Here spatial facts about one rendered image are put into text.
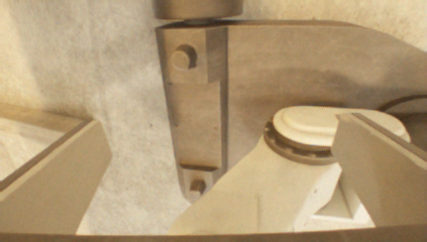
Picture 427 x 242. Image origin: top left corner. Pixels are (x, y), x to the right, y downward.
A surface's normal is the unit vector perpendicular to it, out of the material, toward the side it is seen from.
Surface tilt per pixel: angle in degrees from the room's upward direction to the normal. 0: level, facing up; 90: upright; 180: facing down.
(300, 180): 90
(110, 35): 0
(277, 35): 0
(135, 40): 0
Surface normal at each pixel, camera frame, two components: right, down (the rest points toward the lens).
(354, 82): -0.19, 0.50
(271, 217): -0.04, -0.87
